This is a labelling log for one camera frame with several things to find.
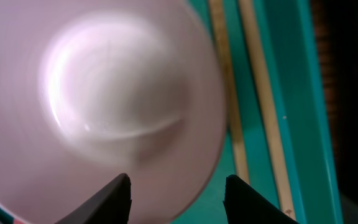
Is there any right wooden chopstick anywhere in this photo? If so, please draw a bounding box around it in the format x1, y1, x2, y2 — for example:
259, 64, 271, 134
238, 0, 296, 220

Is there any pink bowl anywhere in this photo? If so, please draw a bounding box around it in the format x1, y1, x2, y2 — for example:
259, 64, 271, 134
0, 0, 226, 223

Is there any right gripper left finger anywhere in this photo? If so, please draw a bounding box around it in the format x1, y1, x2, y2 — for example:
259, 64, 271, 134
57, 173, 132, 224

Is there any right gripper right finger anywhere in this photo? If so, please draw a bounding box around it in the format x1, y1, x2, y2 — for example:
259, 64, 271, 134
223, 175, 298, 224

